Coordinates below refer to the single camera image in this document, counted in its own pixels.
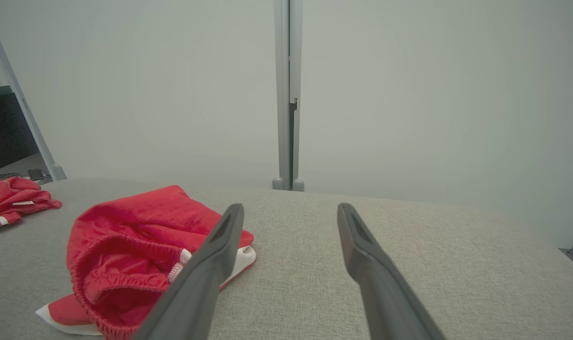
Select grey fabric sofa seat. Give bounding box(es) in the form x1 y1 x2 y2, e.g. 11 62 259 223
0 178 573 340

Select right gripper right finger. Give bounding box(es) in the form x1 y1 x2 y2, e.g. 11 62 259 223
337 203 446 340

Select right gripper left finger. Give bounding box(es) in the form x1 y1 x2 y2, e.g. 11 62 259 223
133 204 245 340

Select red T-shirt white sleeves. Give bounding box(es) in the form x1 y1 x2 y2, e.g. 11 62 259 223
0 176 62 238

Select grey metal rack frame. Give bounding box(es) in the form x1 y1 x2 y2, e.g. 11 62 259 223
0 5 67 182

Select black cabinet box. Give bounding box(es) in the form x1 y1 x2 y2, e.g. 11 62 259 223
0 92 40 172

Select red shorts white trim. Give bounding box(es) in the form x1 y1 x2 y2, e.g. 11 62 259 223
36 185 257 340

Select grey partition post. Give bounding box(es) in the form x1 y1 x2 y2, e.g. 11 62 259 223
273 0 305 192

